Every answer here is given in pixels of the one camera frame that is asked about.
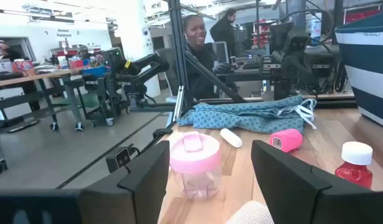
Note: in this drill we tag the white gauze roll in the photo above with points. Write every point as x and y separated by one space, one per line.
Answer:
250 214

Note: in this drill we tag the person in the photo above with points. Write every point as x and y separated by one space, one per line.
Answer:
4 51
197 71
224 31

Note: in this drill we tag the clear tumbler pink lid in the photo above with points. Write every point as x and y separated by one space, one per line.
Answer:
194 161

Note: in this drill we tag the blue patterned hospital gown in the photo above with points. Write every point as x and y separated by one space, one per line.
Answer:
241 116

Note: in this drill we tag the orange cardboard box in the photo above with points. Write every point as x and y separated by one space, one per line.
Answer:
23 67

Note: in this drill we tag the wooden top workbench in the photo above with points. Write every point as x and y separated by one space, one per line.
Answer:
29 77

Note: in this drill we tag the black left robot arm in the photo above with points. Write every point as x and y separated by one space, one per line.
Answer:
284 31

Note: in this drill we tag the small black camera box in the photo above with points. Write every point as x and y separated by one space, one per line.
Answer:
118 158

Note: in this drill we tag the red medicine bottle white cap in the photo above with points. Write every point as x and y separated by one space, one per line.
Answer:
354 171

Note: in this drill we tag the pink bandage roll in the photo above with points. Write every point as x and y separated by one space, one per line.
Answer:
287 140

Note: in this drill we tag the black keyboard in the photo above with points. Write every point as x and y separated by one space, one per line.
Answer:
252 63

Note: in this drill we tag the grey computer monitor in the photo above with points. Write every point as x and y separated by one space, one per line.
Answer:
220 51

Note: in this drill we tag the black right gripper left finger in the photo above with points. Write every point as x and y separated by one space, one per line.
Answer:
138 193

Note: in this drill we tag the small white cylinder tube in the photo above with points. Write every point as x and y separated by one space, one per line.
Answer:
231 137

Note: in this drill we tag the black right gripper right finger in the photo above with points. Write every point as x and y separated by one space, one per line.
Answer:
297 193

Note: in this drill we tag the black wheeled robot stand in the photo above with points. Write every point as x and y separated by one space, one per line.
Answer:
116 84

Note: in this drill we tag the navy white striped fabric basket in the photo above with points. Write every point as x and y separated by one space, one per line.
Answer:
365 56

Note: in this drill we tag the silver metal bar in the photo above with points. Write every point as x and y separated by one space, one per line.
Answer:
178 102

